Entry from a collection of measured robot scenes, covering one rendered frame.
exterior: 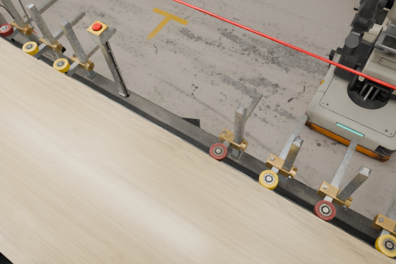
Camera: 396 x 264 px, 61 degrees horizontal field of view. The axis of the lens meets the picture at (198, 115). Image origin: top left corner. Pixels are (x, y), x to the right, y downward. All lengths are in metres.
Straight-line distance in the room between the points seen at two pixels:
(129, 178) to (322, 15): 2.56
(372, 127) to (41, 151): 1.99
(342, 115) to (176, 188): 1.40
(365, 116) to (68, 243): 1.95
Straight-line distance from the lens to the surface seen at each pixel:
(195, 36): 3.21
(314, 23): 3.42
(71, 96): 1.84
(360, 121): 2.50
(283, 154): 1.61
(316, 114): 2.48
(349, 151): 1.70
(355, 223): 1.74
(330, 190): 1.58
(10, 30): 2.35
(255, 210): 1.44
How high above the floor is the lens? 2.28
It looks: 58 degrees down
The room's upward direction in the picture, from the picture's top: 6 degrees counter-clockwise
